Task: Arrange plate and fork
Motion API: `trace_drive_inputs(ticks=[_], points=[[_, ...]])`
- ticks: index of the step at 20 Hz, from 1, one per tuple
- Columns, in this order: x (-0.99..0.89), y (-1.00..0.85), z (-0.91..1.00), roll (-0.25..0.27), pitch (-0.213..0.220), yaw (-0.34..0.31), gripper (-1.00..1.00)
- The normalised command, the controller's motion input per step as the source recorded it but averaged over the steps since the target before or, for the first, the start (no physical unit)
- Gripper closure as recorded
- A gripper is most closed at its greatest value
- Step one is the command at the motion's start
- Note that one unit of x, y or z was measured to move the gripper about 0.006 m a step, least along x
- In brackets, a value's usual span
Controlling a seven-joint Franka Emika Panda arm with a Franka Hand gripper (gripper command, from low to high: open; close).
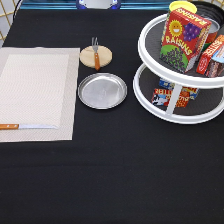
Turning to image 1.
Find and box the beige woven placemat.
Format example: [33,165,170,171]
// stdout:
[0,47,80,142]

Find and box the white two-tier turntable rack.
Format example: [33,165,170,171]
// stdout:
[133,14,224,124]

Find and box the round silver metal plate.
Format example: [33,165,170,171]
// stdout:
[78,73,127,109]

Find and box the round wooden coaster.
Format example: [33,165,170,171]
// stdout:
[80,46,112,68]

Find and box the wooden handled table knife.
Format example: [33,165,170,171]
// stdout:
[0,124,57,130]

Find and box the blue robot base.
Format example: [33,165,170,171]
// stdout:
[76,0,121,9]

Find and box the red raisins box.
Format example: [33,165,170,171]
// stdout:
[160,8,211,73]

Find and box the yellow lidded can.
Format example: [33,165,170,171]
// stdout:
[169,0,197,13]

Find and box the wooden handled small fork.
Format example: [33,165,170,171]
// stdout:
[92,37,100,71]

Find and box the red labelled tin can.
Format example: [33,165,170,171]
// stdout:
[203,18,220,49]

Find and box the red and blue snack box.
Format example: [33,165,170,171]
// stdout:
[196,35,224,78]

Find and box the colourful box on lower tier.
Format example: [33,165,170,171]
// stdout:
[151,79,199,107]

